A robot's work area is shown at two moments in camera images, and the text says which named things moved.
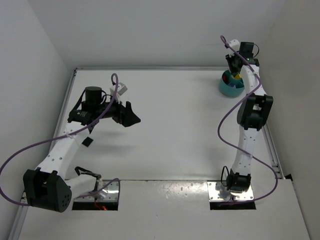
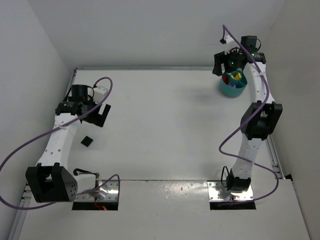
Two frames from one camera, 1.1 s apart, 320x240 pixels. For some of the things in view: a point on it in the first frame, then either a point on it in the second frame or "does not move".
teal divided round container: x=229 y=86 does not move
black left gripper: x=120 y=114 to x=95 y=115
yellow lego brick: x=238 y=77 does not move
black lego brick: x=87 y=141 does not move
